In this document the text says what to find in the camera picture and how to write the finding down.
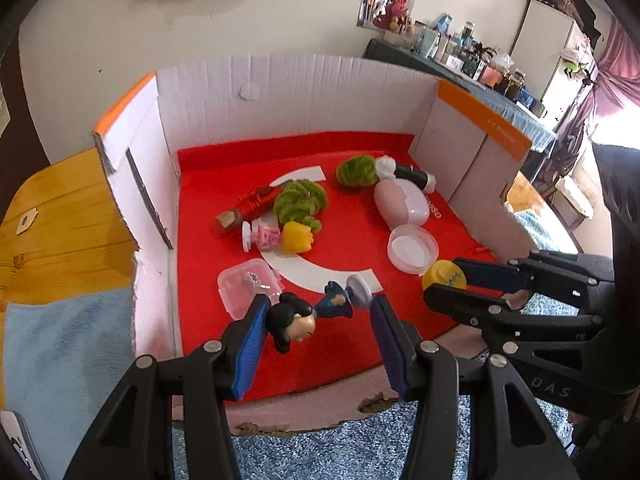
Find pink oval case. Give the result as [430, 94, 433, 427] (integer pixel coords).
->
[374, 180, 432, 228]

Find green looped fuzzy toy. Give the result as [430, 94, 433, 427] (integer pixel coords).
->
[272, 180, 329, 231]

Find yellow round cap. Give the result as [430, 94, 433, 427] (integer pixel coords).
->
[421, 259, 468, 292]

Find red plush toy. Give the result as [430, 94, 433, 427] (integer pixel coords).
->
[372, 0, 416, 36]

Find red firecracker ornament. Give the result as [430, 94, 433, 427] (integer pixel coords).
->
[216, 185, 288, 235]

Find dark-haired figurine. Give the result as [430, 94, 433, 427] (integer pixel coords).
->
[265, 274, 375, 356]

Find light blue fluffy towel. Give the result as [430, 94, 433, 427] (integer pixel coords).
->
[0, 207, 583, 480]

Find side table with blue cloth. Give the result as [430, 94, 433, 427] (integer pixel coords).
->
[362, 39, 558, 153]

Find square clear plastic box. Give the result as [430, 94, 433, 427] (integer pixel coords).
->
[217, 258, 285, 320]

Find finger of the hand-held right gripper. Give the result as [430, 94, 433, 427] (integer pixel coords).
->
[452, 250, 613, 301]
[424, 284, 601, 353]

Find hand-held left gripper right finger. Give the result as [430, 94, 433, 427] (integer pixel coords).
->
[370, 294, 581, 480]

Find small white square device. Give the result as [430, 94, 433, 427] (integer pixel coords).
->
[0, 410, 48, 480]

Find dark brown door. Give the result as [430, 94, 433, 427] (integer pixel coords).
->
[0, 25, 51, 171]

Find dark patterned bag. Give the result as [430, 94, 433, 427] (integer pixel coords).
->
[530, 0, 603, 41]

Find black and white plush roll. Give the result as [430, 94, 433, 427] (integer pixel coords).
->
[375, 156, 437, 193]

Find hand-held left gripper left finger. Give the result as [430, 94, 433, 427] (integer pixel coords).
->
[70, 292, 272, 480]

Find orange and white cardboard box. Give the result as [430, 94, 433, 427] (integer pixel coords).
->
[92, 52, 533, 433]

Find green round fuzzy toy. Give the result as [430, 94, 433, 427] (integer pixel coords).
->
[336, 156, 380, 192]

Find pink curtain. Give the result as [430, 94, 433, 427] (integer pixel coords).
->
[550, 15, 640, 181]

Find white refrigerator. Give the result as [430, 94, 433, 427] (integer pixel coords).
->
[507, 0, 596, 126]

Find green toy spider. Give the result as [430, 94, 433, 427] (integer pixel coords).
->
[562, 57, 596, 83]

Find pink and yellow figurine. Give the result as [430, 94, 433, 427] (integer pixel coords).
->
[241, 220, 315, 255]

